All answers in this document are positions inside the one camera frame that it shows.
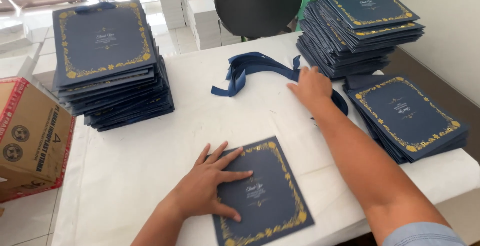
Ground tall stack of finished navy bags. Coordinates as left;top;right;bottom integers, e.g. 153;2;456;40
51;0;176;133

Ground person's left hand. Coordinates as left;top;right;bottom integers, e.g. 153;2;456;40
165;141;254;223

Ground heap of white flat cartons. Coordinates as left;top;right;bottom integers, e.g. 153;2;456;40
0;14;58;89

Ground low stack of navy bags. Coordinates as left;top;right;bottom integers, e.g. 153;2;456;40
341;74;470;164

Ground black office chair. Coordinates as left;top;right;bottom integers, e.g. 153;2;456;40
214;0;303;41

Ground grey-blue shirt sleeve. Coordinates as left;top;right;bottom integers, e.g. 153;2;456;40
382;222;468;246

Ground messy stack of navy bags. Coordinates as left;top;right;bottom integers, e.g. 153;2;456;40
295;0;426;80

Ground single navy gold-bordered paper bag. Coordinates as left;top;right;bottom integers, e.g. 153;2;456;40
211;136;315;246

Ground brown cardboard carton red tape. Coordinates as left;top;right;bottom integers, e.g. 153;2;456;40
0;77;76;204

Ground bundle of navy ribbons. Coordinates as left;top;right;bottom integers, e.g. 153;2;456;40
210;51;302;98

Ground stacks of white boxes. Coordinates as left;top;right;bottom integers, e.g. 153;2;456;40
154;0;242;50

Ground white table cover sheet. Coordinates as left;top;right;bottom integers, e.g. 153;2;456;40
51;31;480;246

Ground navy ribbon loop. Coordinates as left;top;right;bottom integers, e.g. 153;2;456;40
310;88;349;121

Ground person's right hand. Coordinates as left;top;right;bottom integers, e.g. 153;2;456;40
287;65;334;109

